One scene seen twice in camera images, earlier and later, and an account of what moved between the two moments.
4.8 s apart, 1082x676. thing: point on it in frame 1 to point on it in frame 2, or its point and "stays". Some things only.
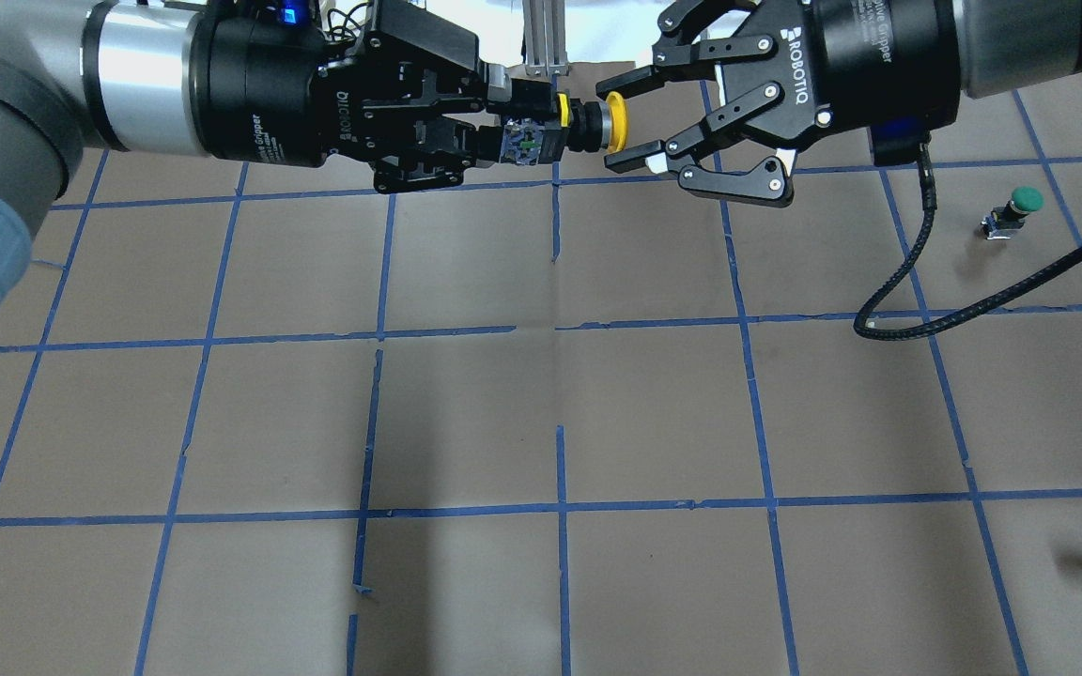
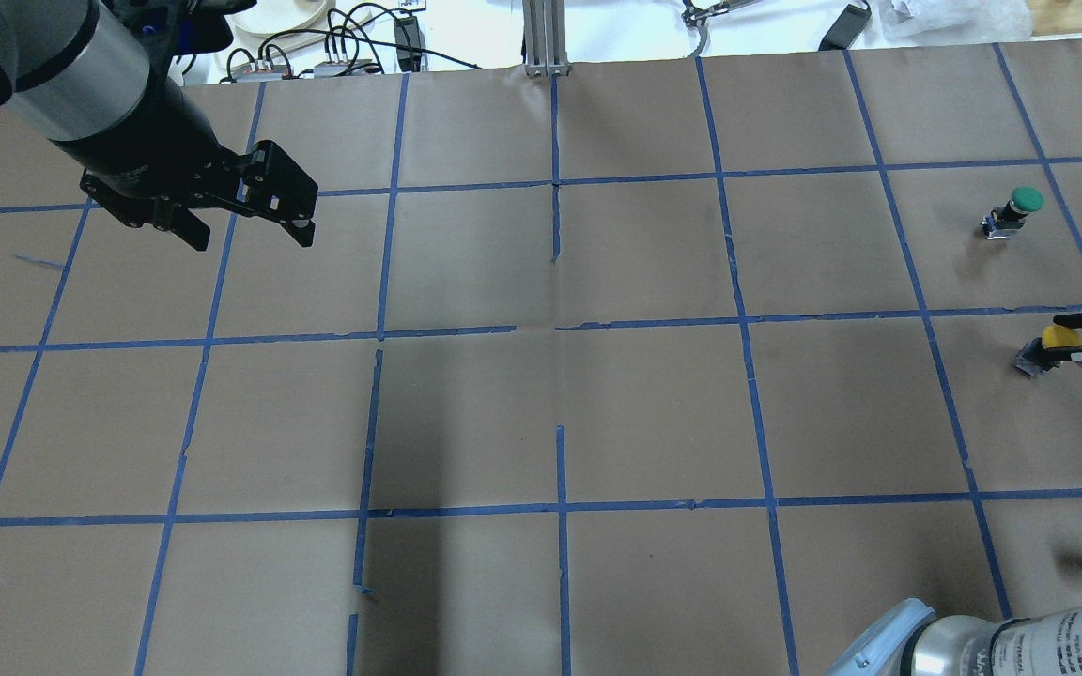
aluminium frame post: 545,37 stays
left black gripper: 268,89 to 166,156
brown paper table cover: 561,418 stays
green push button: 1005,220 stays
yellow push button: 580,127 to 1032,361
